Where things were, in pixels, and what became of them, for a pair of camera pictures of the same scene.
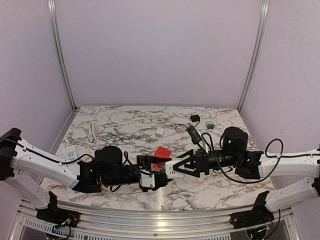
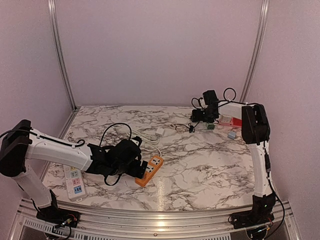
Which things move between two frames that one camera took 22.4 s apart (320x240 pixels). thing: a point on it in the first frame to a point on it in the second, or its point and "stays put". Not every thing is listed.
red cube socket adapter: x=161 y=152 to x=236 y=122
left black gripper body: x=142 y=160 to x=134 y=172
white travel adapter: x=171 y=173 to x=225 y=118
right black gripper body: x=204 y=161 to x=204 y=117
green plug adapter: x=209 y=124 stays put
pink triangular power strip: x=158 y=167 to x=224 y=125
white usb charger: x=159 y=132 stays put
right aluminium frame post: x=264 y=14 stays put
